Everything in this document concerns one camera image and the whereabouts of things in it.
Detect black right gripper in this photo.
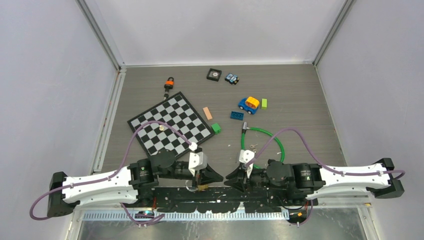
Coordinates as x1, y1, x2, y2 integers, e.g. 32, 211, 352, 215
224, 164, 288, 194

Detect silver lock keys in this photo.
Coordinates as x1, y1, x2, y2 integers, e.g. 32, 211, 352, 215
249, 144, 258, 153

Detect green cable lock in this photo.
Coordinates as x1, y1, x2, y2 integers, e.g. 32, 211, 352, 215
234, 121, 286, 164

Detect brass padlock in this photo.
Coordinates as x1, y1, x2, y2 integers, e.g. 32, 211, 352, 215
185, 184, 209, 193

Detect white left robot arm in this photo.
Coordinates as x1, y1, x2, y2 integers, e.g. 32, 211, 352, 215
47, 148, 224, 218

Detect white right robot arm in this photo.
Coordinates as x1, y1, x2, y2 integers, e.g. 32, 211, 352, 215
224, 158, 405, 206

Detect black white chessboard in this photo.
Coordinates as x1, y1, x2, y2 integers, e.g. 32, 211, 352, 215
127, 92, 215, 159

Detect green toy brick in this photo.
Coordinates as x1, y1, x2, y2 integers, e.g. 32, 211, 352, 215
211, 123, 222, 135

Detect small wooden block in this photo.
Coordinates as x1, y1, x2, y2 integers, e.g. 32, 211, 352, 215
202, 107, 213, 120

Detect blue toy brick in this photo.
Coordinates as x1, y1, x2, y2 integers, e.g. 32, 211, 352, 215
230, 111, 244, 121

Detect lime green block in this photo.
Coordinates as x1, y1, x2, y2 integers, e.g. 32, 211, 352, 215
261, 98, 268, 110

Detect blue yellow toy car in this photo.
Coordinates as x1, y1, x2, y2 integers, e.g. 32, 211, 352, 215
238, 96, 260, 115

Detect orange black padlock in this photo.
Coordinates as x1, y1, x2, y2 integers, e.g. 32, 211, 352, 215
164, 77, 174, 92

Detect black square box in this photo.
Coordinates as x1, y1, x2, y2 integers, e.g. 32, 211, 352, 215
206, 68, 222, 82

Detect blue owl toy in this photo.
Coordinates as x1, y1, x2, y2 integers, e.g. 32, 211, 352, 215
224, 73, 240, 85

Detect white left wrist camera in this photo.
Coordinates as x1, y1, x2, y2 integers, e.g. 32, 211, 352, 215
188, 142, 208, 176

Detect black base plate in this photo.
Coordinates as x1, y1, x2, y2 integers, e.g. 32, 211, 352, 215
120, 186, 319, 215

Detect aluminium frame rail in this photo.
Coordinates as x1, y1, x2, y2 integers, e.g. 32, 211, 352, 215
90, 66, 127, 174

